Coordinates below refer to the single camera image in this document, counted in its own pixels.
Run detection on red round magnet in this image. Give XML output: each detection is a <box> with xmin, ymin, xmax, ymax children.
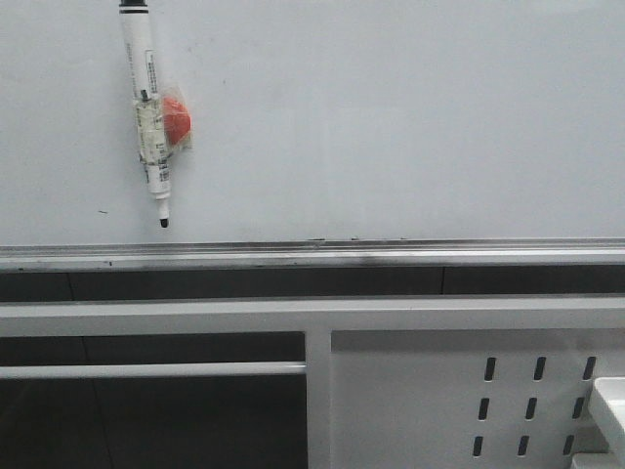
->
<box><xmin>161</xmin><ymin>86</ymin><xmax>193</xmax><ymax>154</ymax></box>

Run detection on white whiteboard marker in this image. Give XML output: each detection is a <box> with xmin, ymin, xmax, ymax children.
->
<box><xmin>119</xmin><ymin>1</ymin><xmax>171</xmax><ymax>229</ymax></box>

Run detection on white perforated metal panel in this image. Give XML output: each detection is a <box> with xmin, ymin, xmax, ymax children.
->
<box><xmin>331</xmin><ymin>329</ymin><xmax>624</xmax><ymax>468</ymax></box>

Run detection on white plastic bin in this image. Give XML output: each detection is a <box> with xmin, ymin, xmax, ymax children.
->
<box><xmin>570</xmin><ymin>377</ymin><xmax>624</xmax><ymax>468</ymax></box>

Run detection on white metal rack frame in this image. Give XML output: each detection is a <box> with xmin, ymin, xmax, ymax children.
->
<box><xmin>1</xmin><ymin>296</ymin><xmax>624</xmax><ymax>468</ymax></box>

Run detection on white whiteboard with aluminium frame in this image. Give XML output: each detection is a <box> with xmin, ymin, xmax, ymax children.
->
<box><xmin>1</xmin><ymin>1</ymin><xmax>624</xmax><ymax>271</ymax></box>

